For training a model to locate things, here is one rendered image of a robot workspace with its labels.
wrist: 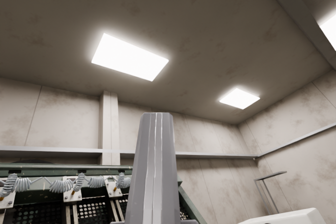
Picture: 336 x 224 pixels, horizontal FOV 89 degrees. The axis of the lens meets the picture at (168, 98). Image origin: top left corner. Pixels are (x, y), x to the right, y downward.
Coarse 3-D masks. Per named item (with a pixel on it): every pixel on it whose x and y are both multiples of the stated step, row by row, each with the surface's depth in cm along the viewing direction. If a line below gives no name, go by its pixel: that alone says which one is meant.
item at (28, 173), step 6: (0, 174) 127; (6, 174) 130; (18, 174) 134; (24, 174) 136; (30, 174) 139; (36, 174) 141; (42, 174) 144; (48, 174) 146; (54, 174) 149; (60, 174) 152; (66, 174) 155; (72, 174) 158; (84, 174) 165; (90, 174) 168; (96, 174) 172; (102, 174) 176; (108, 174) 180; (114, 174) 185; (126, 174) 195
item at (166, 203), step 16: (160, 112) 10; (160, 128) 9; (160, 144) 8; (160, 160) 7; (160, 176) 7; (176, 176) 7; (160, 192) 6; (176, 192) 6; (160, 208) 6; (176, 208) 6
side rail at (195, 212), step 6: (180, 186) 173; (180, 192) 165; (180, 198) 162; (186, 198) 161; (186, 204) 155; (192, 204) 157; (186, 210) 154; (192, 210) 150; (192, 216) 148; (198, 216) 147; (198, 222) 142; (204, 222) 144
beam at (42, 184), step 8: (88, 176) 123; (96, 176) 127; (128, 176) 143; (32, 184) 99; (40, 184) 101; (48, 184) 104; (104, 184) 124; (16, 192) 92; (24, 192) 94; (32, 192) 97; (40, 192) 99; (48, 192) 102; (56, 192) 105; (88, 192) 118; (96, 192) 121; (104, 192) 125; (128, 192) 139; (16, 200) 94; (24, 200) 96; (32, 200) 99; (40, 200) 102; (48, 200) 104
